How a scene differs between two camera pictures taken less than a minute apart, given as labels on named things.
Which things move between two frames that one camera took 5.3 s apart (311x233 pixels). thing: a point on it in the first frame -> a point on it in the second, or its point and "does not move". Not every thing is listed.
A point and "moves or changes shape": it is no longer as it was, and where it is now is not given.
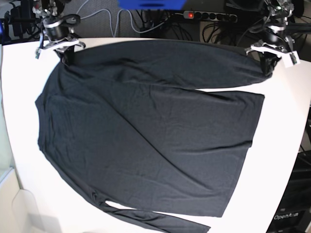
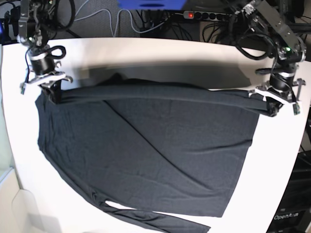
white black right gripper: [274, 41] -> [281, 87]
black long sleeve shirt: [134, 124] moves or changes shape
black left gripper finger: [273, 61] -> [273, 106]
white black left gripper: [58, 34] -> [43, 68]
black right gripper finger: [63, 56] -> [46, 92]
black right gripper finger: [70, 55] -> [57, 91]
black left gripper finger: [265, 62] -> [270, 101]
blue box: [151, 5] does not move
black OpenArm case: [293, 212] does not move
